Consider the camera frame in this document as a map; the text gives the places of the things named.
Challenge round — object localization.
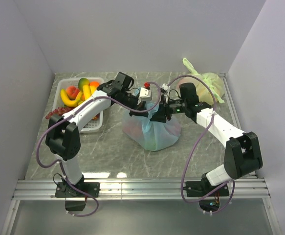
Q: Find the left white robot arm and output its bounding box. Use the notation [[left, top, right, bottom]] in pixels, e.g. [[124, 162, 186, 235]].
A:
[[45, 72, 142, 197]]

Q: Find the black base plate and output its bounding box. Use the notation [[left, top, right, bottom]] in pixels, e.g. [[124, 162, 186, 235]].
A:
[[54, 173, 101, 212], [185, 181, 228, 212]]

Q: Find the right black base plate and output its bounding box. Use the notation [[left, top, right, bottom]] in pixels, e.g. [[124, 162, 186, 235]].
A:
[[185, 181, 228, 212]]

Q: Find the light purple grape bunch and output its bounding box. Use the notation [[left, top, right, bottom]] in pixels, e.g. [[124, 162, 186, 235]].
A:
[[45, 106, 72, 119]]

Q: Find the single yellow banana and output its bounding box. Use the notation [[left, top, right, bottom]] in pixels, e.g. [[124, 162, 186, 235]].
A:
[[60, 89, 82, 108]]

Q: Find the yellow banana bunch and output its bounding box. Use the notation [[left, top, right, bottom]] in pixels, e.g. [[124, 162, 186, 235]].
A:
[[82, 85, 97, 100]]

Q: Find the white plastic fruit basket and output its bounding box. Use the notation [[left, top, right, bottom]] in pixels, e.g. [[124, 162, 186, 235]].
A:
[[52, 77, 104, 133]]

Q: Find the orange red fake peach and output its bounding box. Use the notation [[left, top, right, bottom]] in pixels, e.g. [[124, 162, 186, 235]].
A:
[[66, 86, 80, 100]]

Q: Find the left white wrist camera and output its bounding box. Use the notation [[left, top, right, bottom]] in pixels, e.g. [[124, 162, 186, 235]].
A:
[[139, 82, 152, 102]]

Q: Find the blue printed plastic bag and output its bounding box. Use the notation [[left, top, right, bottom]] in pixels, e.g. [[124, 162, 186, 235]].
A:
[[122, 105, 181, 151]]

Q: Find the tied green plastic bag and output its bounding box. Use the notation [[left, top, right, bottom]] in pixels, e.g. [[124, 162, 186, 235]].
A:
[[176, 58, 225, 105]]

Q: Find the orange fake fruit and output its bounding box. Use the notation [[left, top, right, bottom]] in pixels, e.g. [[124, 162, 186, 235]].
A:
[[89, 81, 100, 89]]

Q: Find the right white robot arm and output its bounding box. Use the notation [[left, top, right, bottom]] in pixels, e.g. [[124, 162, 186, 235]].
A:
[[151, 83, 263, 197]]

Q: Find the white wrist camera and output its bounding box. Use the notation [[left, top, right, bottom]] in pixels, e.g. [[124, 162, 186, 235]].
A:
[[139, 82, 152, 102], [161, 83, 170, 96]]

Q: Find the green yellow mango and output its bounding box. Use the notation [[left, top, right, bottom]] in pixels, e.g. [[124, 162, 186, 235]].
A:
[[78, 78, 90, 90]]

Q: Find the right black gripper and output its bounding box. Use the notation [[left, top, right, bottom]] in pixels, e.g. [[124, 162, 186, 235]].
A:
[[150, 94, 187, 123]]

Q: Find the aluminium mounting rail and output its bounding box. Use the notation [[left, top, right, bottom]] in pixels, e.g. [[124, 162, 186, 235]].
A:
[[12, 178, 270, 201]]

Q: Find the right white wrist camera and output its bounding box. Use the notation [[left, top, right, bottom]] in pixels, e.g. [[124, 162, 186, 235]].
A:
[[161, 83, 170, 96]]

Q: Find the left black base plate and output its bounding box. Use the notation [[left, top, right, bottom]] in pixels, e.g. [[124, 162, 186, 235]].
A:
[[54, 173, 101, 212]]

